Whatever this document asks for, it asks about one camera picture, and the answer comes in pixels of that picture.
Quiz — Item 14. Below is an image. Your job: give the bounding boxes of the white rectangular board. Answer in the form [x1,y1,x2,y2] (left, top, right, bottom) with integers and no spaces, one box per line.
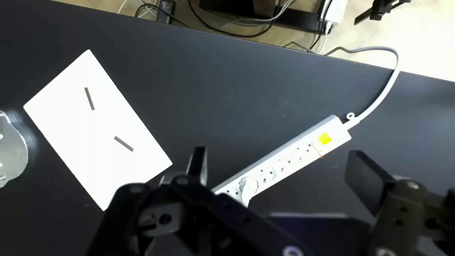
[24,49,172,208]

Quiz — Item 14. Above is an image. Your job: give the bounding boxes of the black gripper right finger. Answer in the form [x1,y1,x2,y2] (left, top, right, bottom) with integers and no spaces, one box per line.
[344,150,396,213]

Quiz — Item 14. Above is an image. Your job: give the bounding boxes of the white power strip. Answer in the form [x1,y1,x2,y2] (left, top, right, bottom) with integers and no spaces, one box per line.
[212,115,351,206]

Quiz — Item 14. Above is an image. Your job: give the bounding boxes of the white power strip cable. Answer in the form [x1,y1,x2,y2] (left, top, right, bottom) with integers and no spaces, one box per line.
[324,45,401,125]

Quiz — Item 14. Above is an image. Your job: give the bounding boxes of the black floor cables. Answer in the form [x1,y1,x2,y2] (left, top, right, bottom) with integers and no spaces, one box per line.
[134,0,336,52]

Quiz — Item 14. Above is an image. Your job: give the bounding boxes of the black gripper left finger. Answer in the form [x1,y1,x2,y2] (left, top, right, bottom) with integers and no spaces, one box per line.
[185,146,208,184]

